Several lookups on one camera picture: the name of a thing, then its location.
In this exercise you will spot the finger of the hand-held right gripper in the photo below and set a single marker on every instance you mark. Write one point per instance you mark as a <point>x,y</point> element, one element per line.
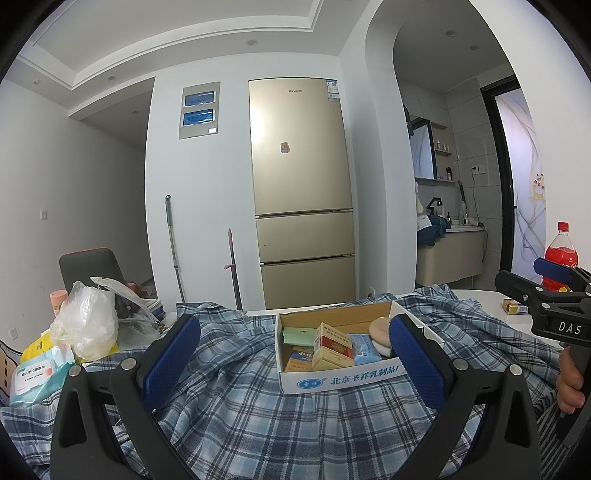
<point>558,272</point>
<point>519,286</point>

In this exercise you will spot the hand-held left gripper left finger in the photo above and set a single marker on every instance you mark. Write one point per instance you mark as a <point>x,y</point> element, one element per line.
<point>171,364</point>

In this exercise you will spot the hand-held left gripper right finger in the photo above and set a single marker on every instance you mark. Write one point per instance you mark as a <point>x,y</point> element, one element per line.
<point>415,364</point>

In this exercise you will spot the blue tissue packet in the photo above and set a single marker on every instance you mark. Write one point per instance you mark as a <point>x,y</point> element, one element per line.
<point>364,347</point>

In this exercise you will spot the white cardboard box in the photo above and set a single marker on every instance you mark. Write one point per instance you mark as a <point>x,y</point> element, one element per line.
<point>341,381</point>

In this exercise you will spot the red and gold cigarette pack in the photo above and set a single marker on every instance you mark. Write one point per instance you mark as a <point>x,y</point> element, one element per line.
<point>333,346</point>

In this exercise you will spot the blue and gold cigarette pack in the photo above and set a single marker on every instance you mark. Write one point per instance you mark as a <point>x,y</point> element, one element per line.
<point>300,361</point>

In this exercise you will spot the green wallet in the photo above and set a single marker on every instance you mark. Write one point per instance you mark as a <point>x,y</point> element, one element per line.
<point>300,337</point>

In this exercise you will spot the person's right hand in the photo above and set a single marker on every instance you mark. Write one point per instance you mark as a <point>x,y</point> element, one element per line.
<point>570,383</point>

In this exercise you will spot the red soda bottle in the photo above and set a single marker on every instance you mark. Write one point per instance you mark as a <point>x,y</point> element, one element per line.
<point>561,247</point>

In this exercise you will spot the crumpled clear plastic bag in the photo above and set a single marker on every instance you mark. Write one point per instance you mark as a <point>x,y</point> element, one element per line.
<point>138,304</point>

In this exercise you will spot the beige vanity cabinet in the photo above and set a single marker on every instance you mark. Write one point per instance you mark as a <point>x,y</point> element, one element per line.
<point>450,256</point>

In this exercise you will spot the hair dryer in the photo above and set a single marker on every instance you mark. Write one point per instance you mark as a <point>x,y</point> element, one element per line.
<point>472,223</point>

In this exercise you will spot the blue plaid shirt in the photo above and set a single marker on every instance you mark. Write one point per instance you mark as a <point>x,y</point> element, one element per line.
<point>240,415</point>

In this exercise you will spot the marble patterned door panel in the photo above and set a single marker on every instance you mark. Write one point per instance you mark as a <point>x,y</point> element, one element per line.
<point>526,184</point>

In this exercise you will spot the translucent white plastic bag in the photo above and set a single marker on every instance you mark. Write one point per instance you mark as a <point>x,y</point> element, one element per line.
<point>85,323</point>

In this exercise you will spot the dark blue cloth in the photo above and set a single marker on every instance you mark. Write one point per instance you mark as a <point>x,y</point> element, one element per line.
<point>434,230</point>

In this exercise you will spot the grey striped clothing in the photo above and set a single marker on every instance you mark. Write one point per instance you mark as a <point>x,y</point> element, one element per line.
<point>547,429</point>

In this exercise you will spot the black faucet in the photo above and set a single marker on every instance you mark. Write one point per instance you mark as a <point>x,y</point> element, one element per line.
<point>435,205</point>

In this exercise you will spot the pink cup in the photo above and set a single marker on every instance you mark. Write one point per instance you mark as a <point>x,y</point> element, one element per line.
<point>59,302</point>

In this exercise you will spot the grey chair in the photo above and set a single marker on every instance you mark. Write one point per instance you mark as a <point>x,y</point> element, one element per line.
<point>90,265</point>

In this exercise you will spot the wet wipes pack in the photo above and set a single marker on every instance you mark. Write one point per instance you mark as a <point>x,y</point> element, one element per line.
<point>39,376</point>

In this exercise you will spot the yellow packet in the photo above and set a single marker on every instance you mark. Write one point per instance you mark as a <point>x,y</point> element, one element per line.
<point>39,346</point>

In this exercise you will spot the cartoon printed bag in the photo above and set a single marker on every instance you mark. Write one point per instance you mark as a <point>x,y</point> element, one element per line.
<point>9,369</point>

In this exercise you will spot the bathroom mirror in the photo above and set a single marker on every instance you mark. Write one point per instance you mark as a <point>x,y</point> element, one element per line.
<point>422,147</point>

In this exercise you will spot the gold three-door refrigerator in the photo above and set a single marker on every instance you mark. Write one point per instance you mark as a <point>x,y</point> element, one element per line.
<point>302,194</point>

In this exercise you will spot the black door frame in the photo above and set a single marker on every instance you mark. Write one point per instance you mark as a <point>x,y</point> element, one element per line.
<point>505,184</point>

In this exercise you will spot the grey wall electrical panel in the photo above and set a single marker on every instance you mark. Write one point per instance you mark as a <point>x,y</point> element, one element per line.
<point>199,110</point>

